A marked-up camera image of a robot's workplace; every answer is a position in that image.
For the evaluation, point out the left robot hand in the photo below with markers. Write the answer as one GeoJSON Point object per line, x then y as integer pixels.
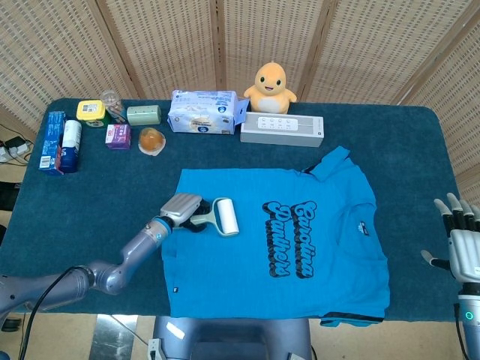
{"type": "Point", "coordinates": [182, 208]}

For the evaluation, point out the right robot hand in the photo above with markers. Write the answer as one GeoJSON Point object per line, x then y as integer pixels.
{"type": "Point", "coordinates": [467, 258]}

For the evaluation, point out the pale green lint roller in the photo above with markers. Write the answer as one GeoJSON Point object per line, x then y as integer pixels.
{"type": "Point", "coordinates": [228, 217]}

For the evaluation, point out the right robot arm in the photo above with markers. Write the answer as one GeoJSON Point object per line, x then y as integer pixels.
{"type": "Point", "coordinates": [471, 326]}

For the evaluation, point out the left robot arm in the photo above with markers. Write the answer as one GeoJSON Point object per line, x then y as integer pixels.
{"type": "Point", "coordinates": [112, 277]}

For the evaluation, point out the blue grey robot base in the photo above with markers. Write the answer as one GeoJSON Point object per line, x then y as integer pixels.
{"type": "Point", "coordinates": [232, 339]}

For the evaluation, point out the dark teal carpeted table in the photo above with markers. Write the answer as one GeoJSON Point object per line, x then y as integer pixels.
{"type": "Point", "coordinates": [112, 187]}

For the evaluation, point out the orange jelly cup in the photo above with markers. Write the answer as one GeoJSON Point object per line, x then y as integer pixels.
{"type": "Point", "coordinates": [151, 141]}

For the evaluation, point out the blue printed t-shirt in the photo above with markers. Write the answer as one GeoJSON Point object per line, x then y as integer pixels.
{"type": "Point", "coordinates": [232, 273]}

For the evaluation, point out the small purple box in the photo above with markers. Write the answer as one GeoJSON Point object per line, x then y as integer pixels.
{"type": "Point", "coordinates": [119, 137]}

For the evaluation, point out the blue white tissue pack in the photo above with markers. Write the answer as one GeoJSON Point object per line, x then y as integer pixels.
{"type": "Point", "coordinates": [202, 112]}

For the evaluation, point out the pale green case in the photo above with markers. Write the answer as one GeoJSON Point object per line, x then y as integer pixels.
{"type": "Point", "coordinates": [143, 115]}

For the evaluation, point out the clear plastic jar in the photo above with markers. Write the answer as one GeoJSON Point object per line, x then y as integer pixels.
{"type": "Point", "coordinates": [114, 108]}

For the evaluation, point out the grey power strip box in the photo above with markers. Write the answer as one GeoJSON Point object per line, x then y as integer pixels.
{"type": "Point", "coordinates": [281, 133]}

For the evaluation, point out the white blue tube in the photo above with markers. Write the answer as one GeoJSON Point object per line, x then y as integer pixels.
{"type": "Point", "coordinates": [71, 146]}

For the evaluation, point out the yellow lid container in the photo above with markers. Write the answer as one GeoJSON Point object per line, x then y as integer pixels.
{"type": "Point", "coordinates": [90, 109]}

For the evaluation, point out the orange plush toy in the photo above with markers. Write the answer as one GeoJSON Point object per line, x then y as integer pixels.
{"type": "Point", "coordinates": [270, 92]}

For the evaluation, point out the blue toothpaste box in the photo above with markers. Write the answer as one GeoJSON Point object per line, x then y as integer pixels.
{"type": "Point", "coordinates": [50, 142]}

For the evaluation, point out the woven folding screen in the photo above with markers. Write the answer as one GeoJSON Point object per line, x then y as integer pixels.
{"type": "Point", "coordinates": [168, 45]}

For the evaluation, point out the black floor object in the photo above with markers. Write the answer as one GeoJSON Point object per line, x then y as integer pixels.
{"type": "Point", "coordinates": [7, 197]}

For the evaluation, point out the black caster wheel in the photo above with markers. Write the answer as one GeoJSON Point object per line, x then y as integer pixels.
{"type": "Point", "coordinates": [11, 323]}

